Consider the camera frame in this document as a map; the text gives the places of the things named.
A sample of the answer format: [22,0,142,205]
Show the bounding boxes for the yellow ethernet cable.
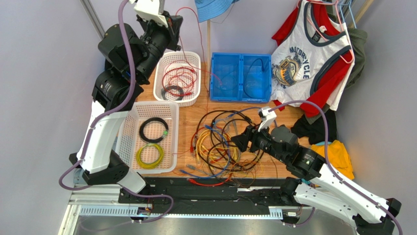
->
[194,128,242,164]

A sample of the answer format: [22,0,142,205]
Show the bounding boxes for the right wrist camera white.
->
[257,106,277,132]

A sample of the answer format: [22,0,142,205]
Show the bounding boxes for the thick black cable loop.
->
[195,109,265,173]

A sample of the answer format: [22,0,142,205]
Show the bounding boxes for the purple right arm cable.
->
[269,99,404,235]

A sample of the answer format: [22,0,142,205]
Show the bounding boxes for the grey ethernet cable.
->
[186,164,209,175]

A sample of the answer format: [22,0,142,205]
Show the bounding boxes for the black coil in far basket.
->
[161,85,185,101]

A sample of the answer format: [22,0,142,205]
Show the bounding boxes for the red shirt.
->
[272,3,356,118]

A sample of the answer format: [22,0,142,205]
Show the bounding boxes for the yellow green wire coil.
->
[135,143,165,170]

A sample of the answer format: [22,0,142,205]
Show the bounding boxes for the thin yellow wire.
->
[228,146,263,173]

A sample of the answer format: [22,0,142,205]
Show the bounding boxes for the white motorcycle tank top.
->
[270,0,356,112]

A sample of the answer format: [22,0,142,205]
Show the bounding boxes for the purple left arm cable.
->
[58,0,175,233]

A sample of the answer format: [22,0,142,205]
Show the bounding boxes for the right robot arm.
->
[231,125,401,235]

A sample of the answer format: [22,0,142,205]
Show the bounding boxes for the white perforated basket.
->
[153,51,201,107]
[115,101,179,174]

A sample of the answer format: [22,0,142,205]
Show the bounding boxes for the white perforated basket near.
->
[115,101,179,174]

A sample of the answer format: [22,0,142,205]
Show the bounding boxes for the blue plastic crate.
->
[209,52,272,103]

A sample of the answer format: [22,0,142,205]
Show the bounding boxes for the blue bucket hat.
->
[194,0,239,23]

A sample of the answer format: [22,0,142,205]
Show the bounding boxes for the black cable in crate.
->
[243,58,265,100]

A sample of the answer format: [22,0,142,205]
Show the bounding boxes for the red wires in far basket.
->
[162,60,199,97]

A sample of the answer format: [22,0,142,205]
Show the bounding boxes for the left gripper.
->
[134,11,183,83]

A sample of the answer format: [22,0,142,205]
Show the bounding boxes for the yellow shirt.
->
[327,140,354,180]

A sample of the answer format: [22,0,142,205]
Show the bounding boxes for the black garment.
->
[291,110,338,145]

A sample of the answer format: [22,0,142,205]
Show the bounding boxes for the long red ethernet cable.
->
[186,126,234,188]

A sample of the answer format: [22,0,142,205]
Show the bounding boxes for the black wire coil near basket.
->
[139,117,169,144]

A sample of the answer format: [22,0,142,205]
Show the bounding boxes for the thin red wire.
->
[171,6,224,157]

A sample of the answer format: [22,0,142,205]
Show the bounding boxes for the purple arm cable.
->
[269,99,404,235]
[58,0,175,233]

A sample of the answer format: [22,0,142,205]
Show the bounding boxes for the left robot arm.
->
[69,11,184,193]

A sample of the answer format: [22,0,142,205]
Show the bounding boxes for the wooden pole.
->
[207,20,211,70]

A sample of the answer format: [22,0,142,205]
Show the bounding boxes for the white perforated basket far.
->
[153,51,201,107]

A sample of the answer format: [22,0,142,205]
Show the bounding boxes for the olive green garment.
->
[338,0,368,89]

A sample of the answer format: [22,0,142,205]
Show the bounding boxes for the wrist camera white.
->
[257,106,277,132]
[128,0,168,28]

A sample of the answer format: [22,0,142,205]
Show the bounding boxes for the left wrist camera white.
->
[128,0,168,28]

